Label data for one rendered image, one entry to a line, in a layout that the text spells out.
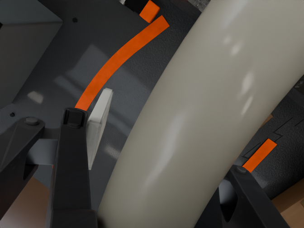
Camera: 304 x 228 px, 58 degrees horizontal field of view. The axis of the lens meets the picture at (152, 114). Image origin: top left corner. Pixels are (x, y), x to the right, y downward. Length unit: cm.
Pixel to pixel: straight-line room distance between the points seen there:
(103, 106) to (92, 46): 87
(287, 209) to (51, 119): 99
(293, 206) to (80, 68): 97
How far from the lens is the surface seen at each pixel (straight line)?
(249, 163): 119
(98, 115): 15
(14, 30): 77
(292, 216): 128
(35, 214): 145
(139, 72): 102
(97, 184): 124
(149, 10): 95
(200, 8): 42
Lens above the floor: 101
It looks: 70 degrees down
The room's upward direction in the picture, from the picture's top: 172 degrees counter-clockwise
